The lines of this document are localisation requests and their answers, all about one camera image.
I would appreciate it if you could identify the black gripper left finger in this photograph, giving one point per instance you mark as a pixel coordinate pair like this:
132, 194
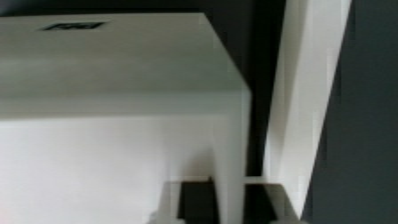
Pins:
188, 206

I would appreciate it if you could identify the white drawer cabinet housing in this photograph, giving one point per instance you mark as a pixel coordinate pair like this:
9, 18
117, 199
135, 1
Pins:
313, 30

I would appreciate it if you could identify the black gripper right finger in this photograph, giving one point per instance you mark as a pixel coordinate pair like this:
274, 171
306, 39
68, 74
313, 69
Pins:
267, 204

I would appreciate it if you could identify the white drawer box front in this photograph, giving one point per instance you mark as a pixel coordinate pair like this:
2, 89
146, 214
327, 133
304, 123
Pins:
123, 118

